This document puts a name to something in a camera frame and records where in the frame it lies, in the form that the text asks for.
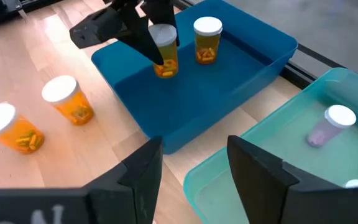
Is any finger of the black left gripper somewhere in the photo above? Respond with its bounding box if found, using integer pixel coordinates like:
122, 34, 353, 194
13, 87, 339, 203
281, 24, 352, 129
140, 0, 180, 47
69, 0, 165, 65

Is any teal plastic bin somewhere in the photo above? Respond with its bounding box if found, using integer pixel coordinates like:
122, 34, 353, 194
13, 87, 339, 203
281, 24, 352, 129
183, 67, 358, 224

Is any blue plastic bin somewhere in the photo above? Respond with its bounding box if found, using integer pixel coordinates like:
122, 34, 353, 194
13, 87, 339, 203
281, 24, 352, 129
91, 0, 299, 156

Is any orange pill bottle taped lid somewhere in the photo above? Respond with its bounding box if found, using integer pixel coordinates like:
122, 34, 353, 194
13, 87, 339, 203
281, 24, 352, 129
41, 75, 95, 126
0, 102, 46, 155

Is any small pink pill bottle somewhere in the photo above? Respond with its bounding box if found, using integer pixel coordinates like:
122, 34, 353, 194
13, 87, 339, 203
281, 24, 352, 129
305, 104, 357, 149

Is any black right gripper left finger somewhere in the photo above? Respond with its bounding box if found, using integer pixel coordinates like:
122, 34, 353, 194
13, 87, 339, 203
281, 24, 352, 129
0, 136, 163, 224

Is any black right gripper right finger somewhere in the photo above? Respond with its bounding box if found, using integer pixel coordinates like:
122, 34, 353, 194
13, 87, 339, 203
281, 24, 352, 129
227, 135, 358, 224

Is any orange pill bottle white lid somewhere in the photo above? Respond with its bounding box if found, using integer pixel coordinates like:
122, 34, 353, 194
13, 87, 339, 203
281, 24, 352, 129
148, 24, 180, 79
193, 16, 224, 65

